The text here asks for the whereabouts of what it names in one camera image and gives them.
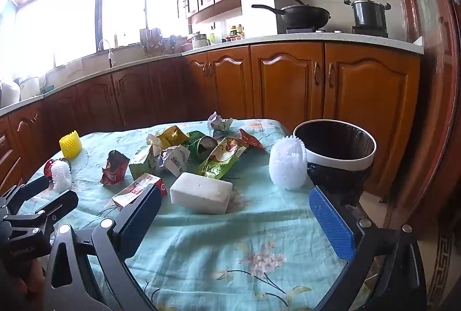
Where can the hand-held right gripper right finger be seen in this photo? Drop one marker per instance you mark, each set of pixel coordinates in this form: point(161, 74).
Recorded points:
point(331, 224)

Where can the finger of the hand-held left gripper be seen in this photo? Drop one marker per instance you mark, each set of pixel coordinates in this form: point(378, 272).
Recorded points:
point(54, 204)
point(30, 188)

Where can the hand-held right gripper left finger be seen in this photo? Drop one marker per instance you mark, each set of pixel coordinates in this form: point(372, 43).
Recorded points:
point(142, 221)

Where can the small white foam fruit net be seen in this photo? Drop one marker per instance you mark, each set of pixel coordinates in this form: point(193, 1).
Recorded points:
point(60, 179)

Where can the crushed red drink can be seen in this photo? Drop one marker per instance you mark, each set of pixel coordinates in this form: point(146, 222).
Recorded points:
point(48, 167)

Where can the red and white carton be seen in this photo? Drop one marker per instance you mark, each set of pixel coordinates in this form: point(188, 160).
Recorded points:
point(136, 189)

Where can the light green carton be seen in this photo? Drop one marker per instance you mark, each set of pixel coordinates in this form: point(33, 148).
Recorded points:
point(140, 165)

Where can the yellow foam fruit net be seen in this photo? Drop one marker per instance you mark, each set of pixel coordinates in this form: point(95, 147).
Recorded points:
point(70, 145)

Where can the white bin with black liner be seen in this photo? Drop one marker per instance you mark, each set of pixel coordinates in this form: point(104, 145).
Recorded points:
point(342, 161)

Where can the white foam block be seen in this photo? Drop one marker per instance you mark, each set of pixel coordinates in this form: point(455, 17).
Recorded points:
point(201, 192)

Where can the white blue packet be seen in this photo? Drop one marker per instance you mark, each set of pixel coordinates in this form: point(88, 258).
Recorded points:
point(174, 161)

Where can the large white foam fruit net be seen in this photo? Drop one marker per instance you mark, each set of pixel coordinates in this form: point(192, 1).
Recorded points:
point(288, 165)

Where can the white tissue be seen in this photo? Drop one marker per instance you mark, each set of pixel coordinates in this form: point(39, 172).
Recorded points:
point(154, 141)

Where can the yellow snack packet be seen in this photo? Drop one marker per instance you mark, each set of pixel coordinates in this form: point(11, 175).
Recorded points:
point(173, 136)

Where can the crushed green can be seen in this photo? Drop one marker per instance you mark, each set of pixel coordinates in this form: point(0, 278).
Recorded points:
point(197, 149)

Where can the green yellow snack bag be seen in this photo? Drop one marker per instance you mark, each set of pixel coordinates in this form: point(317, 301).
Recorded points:
point(221, 159)

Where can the red orange snack packet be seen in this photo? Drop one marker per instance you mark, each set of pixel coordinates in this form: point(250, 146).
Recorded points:
point(252, 141)

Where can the printed paper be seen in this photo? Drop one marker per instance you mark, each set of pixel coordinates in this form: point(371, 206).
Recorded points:
point(219, 123)

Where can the person's left hand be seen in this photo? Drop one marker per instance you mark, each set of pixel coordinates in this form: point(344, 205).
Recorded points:
point(34, 278)

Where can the teal floral tablecloth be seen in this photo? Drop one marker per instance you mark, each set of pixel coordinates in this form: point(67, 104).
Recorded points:
point(216, 242)

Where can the white rice cooker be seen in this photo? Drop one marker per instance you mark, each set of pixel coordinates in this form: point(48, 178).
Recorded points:
point(8, 95)

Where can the white pot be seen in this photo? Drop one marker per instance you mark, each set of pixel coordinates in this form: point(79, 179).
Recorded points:
point(30, 87)

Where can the patterned floor rug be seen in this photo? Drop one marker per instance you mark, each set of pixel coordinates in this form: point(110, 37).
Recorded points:
point(446, 260)

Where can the wooden lower cabinets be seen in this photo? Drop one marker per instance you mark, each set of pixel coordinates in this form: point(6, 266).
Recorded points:
point(288, 80)

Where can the white sink faucet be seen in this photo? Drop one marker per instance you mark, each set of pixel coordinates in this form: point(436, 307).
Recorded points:
point(110, 57)

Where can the kitchen window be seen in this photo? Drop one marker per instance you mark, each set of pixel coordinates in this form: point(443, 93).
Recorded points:
point(72, 26)

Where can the utensil rack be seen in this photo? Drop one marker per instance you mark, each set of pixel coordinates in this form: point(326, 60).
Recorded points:
point(155, 39)

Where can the cream kettle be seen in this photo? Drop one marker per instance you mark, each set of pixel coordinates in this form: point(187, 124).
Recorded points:
point(198, 41)

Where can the white kitchen countertop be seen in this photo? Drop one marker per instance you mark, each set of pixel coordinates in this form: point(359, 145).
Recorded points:
point(270, 39)

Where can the gas stove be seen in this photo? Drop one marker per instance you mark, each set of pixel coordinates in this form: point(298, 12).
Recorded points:
point(371, 33)

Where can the row of seasoning jars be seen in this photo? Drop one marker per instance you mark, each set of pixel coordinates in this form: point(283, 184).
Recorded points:
point(234, 33)

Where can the black wok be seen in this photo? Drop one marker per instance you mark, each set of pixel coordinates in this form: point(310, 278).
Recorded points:
point(306, 15)

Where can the steel cooking pot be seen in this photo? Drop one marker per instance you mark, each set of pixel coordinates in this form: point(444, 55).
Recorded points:
point(367, 13)

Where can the red wooden door frame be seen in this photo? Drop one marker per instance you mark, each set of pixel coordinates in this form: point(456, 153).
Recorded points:
point(425, 80)

